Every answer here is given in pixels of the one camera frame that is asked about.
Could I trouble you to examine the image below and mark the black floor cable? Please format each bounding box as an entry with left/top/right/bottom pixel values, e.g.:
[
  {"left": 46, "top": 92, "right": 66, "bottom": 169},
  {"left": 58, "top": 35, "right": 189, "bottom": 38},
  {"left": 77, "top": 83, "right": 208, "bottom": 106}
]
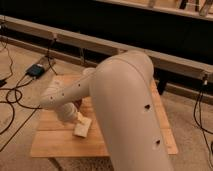
[{"left": 0, "top": 36, "right": 58, "bottom": 153}]

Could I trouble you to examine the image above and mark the dark blue power adapter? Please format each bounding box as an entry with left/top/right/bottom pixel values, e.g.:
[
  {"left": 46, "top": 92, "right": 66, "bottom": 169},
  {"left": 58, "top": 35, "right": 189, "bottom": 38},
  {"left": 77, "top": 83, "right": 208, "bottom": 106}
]
[{"left": 26, "top": 64, "right": 45, "bottom": 78}]

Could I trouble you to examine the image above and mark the white sponge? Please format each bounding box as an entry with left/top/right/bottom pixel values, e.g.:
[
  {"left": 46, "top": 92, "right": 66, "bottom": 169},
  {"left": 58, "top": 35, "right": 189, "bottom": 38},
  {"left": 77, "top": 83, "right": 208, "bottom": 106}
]
[{"left": 74, "top": 118, "right": 92, "bottom": 138}]

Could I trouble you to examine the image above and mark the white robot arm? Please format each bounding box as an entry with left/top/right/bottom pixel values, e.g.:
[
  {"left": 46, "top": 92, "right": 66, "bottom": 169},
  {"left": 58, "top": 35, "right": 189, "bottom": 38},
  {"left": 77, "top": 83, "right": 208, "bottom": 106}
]
[{"left": 40, "top": 50, "right": 174, "bottom": 171}]

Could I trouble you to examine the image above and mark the white ribbed gripper body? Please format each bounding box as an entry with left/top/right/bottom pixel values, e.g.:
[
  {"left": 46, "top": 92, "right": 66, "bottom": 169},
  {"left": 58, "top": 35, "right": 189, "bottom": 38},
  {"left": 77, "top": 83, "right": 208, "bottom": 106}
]
[{"left": 55, "top": 103, "right": 78, "bottom": 122}]

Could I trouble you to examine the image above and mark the black cable right side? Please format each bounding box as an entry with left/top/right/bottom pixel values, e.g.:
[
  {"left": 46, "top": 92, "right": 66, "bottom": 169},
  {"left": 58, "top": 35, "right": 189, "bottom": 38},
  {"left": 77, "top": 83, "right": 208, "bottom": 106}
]
[{"left": 193, "top": 79, "right": 213, "bottom": 169}]

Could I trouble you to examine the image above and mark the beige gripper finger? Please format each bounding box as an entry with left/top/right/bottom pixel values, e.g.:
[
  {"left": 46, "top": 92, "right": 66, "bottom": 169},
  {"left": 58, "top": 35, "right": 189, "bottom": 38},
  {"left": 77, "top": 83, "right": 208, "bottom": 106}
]
[{"left": 77, "top": 112, "right": 86, "bottom": 124}]

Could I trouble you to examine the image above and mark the long beige floor rail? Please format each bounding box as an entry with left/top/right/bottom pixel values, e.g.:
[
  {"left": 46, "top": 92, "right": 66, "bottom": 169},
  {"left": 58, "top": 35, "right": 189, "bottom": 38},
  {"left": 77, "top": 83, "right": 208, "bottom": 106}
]
[{"left": 0, "top": 15, "right": 213, "bottom": 83}]

